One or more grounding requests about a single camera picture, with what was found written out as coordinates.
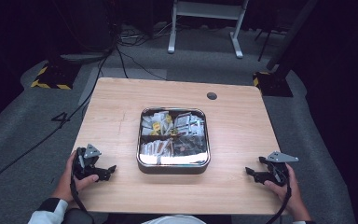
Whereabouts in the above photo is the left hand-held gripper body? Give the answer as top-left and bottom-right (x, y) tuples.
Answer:
(73, 143), (111, 182)

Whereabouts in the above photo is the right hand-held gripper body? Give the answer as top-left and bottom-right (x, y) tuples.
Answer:
(262, 151), (300, 188)

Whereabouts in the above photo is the brown four-compartment box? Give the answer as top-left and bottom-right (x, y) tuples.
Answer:
(135, 106), (212, 175)

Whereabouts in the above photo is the clear plastic lid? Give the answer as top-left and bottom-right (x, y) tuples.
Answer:
(138, 106), (212, 167)

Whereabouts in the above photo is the person's right hand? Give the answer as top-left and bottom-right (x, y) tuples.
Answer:
(264, 163), (311, 222)

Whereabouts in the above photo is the person's left hand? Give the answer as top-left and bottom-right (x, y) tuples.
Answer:
(50, 151), (100, 203)

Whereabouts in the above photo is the person's dark trouser leg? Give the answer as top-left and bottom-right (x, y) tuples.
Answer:
(62, 208), (95, 224)

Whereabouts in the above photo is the pile of brown-white stick packets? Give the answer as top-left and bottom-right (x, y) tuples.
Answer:
(139, 138), (174, 165)

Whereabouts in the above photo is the pile of yellow-tagged tea bags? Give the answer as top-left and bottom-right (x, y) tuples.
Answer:
(140, 110), (174, 137)

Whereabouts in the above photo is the pile of dark packets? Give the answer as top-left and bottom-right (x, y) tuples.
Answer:
(172, 135), (209, 158)

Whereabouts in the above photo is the black-yellow striped stand base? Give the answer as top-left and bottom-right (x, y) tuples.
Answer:
(30, 61), (82, 91)
(253, 71), (294, 98)

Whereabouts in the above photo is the person's white shirt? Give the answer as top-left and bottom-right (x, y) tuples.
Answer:
(141, 214), (207, 224)

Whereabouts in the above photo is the pile of white printed sachets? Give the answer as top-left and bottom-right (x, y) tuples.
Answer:
(172, 112), (206, 138)

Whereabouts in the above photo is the grey power strip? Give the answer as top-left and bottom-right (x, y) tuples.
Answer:
(59, 51), (108, 63)

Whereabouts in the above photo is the black slanted pole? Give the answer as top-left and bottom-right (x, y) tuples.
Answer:
(266, 0), (320, 71)

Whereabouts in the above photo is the white metal stand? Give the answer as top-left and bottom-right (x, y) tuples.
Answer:
(167, 0), (250, 60)

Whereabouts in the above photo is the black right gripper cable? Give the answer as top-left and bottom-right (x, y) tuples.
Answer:
(264, 181), (293, 224)

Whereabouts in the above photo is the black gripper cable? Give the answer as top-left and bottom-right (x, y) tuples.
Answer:
(264, 181), (293, 224)
(69, 172), (96, 224)

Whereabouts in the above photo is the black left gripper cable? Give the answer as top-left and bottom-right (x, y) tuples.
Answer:
(69, 172), (96, 224)

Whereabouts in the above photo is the long black floor cable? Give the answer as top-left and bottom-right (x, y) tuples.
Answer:
(0, 46), (115, 191)

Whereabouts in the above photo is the thin black floor cable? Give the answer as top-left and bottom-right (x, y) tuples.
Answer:
(115, 46), (168, 82)

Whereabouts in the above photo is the bundle of floor cables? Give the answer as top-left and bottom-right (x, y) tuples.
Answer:
(116, 20), (176, 49)

